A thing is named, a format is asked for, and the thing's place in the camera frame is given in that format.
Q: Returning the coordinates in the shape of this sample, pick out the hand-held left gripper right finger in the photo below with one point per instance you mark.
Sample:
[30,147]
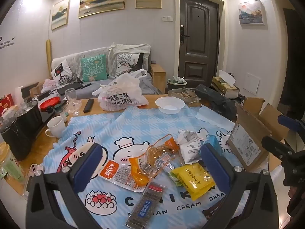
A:
[214,164]

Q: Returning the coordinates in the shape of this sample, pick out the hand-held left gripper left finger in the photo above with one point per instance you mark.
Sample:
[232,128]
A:
[91,163]

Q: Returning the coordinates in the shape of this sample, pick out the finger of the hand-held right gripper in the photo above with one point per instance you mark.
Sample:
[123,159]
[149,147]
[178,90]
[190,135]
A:
[287,121]
[276,145]

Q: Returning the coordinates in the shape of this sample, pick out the teal snack box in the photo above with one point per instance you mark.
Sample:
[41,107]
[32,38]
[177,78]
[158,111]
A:
[214,143]

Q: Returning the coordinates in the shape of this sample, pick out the yellow snack packet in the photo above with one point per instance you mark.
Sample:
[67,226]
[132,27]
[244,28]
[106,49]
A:
[190,180]

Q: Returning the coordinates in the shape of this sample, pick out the orange and white snack packet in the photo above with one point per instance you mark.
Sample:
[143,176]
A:
[119,174]

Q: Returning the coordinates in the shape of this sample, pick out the small green snack packet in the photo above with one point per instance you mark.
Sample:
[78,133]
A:
[171,173]

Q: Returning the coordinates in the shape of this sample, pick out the dark brown snack packet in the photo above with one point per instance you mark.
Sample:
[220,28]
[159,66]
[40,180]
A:
[212,213]

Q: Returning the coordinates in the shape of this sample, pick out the clear snack packet orange top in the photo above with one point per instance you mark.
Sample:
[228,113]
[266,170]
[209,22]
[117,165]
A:
[158,153]

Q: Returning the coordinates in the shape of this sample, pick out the dark sesame bar packet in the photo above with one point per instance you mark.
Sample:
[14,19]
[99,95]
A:
[145,207]

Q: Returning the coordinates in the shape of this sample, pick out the white mug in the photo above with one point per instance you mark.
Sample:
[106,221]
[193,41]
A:
[56,126]

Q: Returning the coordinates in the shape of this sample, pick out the black remote control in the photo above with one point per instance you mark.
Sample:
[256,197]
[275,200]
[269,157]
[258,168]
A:
[88,105]

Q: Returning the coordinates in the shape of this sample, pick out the white phone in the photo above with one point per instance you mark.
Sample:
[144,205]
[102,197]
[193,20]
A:
[33,174]

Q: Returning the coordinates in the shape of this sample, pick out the dark bag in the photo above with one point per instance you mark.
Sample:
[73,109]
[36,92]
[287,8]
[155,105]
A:
[214,100]

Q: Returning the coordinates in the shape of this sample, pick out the blue checkered printed tablecloth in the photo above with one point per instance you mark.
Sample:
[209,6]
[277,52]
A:
[143,124]

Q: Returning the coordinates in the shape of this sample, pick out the wine glass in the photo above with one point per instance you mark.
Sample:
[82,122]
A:
[70,95]

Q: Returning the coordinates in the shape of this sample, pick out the tissue box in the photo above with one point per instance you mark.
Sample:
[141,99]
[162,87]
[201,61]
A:
[224,85]

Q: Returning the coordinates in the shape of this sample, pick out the white printed plastic bag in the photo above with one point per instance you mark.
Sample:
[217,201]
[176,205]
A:
[119,95]

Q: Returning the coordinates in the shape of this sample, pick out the red round lid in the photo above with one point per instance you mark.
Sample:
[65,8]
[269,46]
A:
[50,103]

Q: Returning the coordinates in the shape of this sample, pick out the white bowl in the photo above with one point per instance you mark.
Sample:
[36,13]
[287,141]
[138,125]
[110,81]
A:
[169,105]

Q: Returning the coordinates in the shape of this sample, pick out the glass tray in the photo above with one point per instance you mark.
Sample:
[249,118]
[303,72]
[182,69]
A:
[183,95]

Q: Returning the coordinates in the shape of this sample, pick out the black pot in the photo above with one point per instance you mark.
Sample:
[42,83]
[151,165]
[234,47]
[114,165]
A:
[29,116]

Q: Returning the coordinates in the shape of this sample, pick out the black laptop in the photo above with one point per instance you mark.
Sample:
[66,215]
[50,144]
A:
[69,87]

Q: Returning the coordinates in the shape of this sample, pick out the milk tea cup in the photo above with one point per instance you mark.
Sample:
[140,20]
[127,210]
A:
[10,164]

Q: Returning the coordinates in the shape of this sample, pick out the black kettle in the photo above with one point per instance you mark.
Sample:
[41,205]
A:
[14,138]

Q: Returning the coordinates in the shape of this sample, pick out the pink cloth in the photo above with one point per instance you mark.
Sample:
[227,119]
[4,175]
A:
[48,84]

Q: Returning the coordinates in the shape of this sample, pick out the black and white cushion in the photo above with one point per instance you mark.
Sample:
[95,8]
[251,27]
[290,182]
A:
[63,72]

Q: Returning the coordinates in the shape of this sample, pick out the teal tree cushion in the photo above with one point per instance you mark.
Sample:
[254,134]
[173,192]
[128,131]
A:
[94,68]

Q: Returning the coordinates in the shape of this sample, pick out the grey sofa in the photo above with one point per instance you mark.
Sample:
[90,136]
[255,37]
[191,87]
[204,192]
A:
[152,85]

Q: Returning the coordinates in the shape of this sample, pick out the red gift bag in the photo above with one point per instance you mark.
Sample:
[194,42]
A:
[6,105]

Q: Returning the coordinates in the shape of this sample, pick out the small cardboard box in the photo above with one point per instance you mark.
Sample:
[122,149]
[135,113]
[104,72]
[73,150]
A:
[158,76]

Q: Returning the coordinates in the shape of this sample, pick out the white tree cushion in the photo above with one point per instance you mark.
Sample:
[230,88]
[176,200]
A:
[128,63]

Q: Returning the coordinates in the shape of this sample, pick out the framed mountain painting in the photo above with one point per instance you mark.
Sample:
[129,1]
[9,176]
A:
[252,13]

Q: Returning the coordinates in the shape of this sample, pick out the beige rolled mat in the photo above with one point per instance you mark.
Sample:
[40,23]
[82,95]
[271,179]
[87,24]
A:
[48,57]

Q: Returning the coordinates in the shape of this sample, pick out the dark brown door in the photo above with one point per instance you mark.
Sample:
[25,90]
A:
[200,40]

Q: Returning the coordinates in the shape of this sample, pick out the small framed painting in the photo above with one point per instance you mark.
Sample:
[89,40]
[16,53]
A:
[60,14]

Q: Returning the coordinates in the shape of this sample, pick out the white wall panel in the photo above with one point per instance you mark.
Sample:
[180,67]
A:
[252,83]

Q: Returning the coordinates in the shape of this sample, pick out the white light switch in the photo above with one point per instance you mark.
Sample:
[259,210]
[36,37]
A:
[166,18]

